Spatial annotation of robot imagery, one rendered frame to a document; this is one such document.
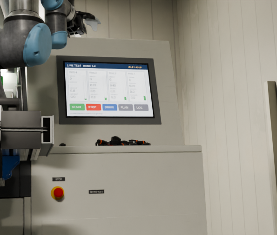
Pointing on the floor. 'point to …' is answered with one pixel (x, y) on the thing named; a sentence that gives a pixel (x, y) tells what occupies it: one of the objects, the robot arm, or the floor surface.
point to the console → (115, 159)
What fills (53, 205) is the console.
